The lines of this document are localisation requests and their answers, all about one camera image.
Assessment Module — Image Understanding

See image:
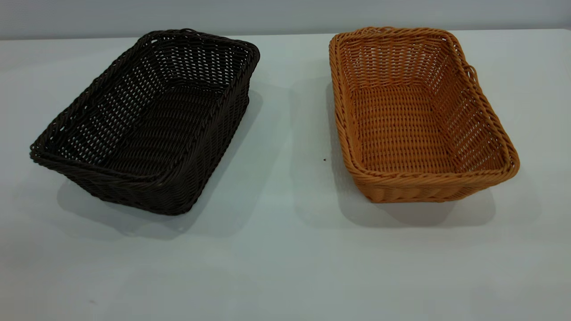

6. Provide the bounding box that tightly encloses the orange wicker basket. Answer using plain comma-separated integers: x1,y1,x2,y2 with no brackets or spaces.
329,26,521,204

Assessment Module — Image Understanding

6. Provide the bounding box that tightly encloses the black wicker basket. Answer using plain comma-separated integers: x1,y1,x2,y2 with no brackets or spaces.
29,29,261,216

